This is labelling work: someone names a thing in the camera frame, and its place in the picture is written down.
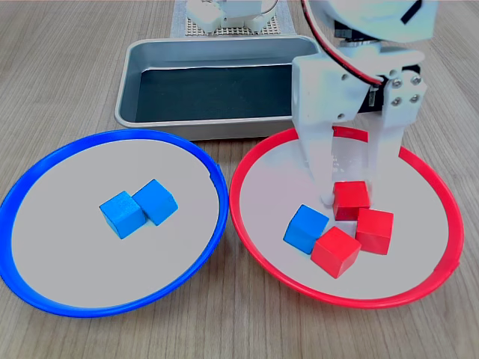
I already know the small red cube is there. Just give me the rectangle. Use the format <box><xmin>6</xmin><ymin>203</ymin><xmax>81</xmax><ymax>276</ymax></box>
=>
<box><xmin>310</xmin><ymin>225</ymin><xmax>362</xmax><ymax>280</ymax></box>
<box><xmin>332</xmin><ymin>180</ymin><xmax>371</xmax><ymax>221</ymax></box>
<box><xmin>355</xmin><ymin>207</ymin><xmax>395</xmax><ymax>256</ymax></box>

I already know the small blue cube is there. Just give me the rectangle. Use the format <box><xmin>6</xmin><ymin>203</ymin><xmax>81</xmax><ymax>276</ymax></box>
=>
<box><xmin>99</xmin><ymin>190</ymin><xmax>147</xmax><ymax>240</ymax></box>
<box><xmin>132</xmin><ymin>179</ymin><xmax>179</xmax><ymax>227</ymax></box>
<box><xmin>283</xmin><ymin>203</ymin><xmax>330</xmax><ymax>256</ymax></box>

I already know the steel baking tray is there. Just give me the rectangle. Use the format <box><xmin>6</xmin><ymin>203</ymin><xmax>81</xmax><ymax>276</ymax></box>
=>
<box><xmin>114</xmin><ymin>35</ymin><xmax>326</xmax><ymax>141</ymax></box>

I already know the black tray mat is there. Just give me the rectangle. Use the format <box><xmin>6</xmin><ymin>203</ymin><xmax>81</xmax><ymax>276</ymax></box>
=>
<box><xmin>135</xmin><ymin>64</ymin><xmax>295</xmax><ymax>123</ymax></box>

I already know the red-rimmed white plate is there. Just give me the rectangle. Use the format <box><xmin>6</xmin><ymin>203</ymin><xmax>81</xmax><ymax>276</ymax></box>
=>
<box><xmin>228</xmin><ymin>125</ymin><xmax>465</xmax><ymax>310</ymax></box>

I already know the blue-rimmed white plate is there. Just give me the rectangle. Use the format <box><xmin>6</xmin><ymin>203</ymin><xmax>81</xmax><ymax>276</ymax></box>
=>
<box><xmin>0</xmin><ymin>129</ymin><xmax>230</xmax><ymax>319</ymax></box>

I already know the red black white servo cable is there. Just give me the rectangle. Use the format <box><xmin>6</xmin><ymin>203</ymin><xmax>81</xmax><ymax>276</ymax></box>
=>
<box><xmin>301</xmin><ymin>0</ymin><xmax>385</xmax><ymax>87</ymax></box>

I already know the pale perforated base plate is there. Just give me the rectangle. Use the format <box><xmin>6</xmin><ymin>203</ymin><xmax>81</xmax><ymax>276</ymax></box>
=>
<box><xmin>186</xmin><ymin>14</ymin><xmax>282</xmax><ymax>37</ymax></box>

